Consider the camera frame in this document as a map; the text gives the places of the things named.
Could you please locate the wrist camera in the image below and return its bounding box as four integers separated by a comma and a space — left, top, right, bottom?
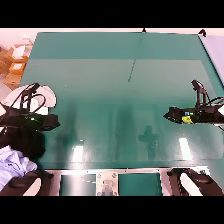
18, 82, 44, 114
190, 79, 212, 108

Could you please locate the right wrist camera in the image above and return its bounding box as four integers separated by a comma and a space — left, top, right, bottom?
190, 79, 212, 108

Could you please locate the brown cardboard box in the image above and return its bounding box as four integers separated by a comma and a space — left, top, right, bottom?
0, 46, 31, 88

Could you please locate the lavender garment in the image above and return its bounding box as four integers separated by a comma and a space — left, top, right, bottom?
0, 145, 39, 192

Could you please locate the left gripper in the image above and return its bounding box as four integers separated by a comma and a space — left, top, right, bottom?
31, 113, 61, 132

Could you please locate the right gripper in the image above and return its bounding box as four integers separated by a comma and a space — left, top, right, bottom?
162, 106, 195, 125

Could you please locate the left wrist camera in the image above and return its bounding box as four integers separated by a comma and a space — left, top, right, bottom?
18, 82, 44, 114

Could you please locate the silver frame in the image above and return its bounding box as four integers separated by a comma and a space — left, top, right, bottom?
44, 167, 212, 197

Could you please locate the white garment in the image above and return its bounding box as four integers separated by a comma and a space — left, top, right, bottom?
2, 84, 58, 117

